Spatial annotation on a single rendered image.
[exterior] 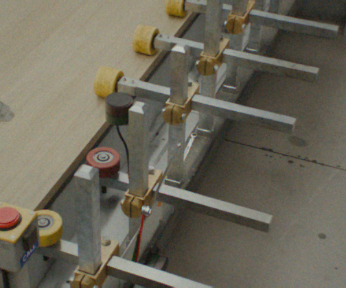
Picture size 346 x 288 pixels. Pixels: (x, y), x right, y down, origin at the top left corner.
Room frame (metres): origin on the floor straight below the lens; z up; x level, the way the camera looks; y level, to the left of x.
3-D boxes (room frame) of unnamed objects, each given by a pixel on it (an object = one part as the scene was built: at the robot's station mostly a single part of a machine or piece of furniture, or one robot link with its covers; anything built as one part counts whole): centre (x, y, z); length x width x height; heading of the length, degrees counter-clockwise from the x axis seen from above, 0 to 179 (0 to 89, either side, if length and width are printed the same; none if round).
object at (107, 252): (1.10, 0.14, 0.84); 0.14 x 0.06 x 0.05; 160
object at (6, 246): (0.84, 0.24, 1.18); 0.07 x 0.07 x 0.08; 70
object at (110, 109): (1.33, 0.11, 1.10); 0.06 x 0.06 x 0.02
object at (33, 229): (0.82, 0.20, 1.20); 0.03 x 0.01 x 0.03; 160
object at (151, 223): (1.28, 0.05, 0.75); 0.26 x 0.01 x 0.10; 160
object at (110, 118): (1.33, 0.11, 1.08); 0.06 x 0.06 x 0.02
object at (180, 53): (1.55, -0.02, 0.89); 0.04 x 0.04 x 0.48; 70
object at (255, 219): (1.32, -0.03, 0.84); 0.43 x 0.03 x 0.04; 70
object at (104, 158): (1.39, 0.15, 0.85); 0.08 x 0.08 x 0.11
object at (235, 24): (2.04, -0.20, 0.95); 0.14 x 0.06 x 0.05; 160
